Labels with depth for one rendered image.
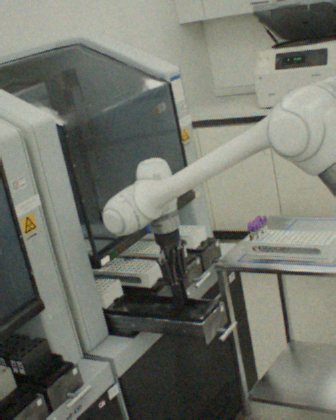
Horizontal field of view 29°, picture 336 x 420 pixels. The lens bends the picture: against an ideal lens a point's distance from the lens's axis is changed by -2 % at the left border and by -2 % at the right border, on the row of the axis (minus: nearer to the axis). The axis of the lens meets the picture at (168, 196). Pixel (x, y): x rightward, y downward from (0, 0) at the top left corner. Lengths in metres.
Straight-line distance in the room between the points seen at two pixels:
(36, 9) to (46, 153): 1.79
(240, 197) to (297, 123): 3.10
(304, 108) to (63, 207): 0.80
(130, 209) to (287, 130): 0.52
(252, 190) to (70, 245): 2.61
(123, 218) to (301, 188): 2.66
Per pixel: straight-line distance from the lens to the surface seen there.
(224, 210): 4.54
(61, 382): 1.80
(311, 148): 1.39
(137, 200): 1.71
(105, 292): 2.07
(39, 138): 1.82
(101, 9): 3.97
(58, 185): 1.87
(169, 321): 1.94
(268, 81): 4.14
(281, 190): 4.31
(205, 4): 4.56
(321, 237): 2.13
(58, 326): 1.90
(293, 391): 2.46
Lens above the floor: 1.69
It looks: 17 degrees down
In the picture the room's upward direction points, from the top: 12 degrees counter-clockwise
